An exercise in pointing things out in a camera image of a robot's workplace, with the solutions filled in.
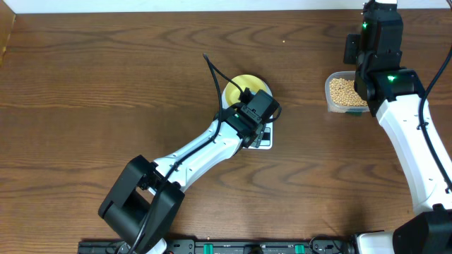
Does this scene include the yellow bowl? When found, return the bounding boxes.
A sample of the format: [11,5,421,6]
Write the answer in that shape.
[222,74,272,109]

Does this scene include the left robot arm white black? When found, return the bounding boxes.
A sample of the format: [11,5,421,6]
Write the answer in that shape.
[98,90,280,253]

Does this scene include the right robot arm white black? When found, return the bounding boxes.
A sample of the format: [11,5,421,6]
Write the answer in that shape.
[344,0,451,253]

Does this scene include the white digital kitchen scale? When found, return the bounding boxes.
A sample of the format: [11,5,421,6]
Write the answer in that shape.
[220,84,274,150]

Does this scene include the clear plastic container of soybeans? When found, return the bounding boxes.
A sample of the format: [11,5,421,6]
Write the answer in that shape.
[325,71,369,114]

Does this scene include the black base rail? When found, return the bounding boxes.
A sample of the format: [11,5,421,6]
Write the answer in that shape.
[77,236,357,254]

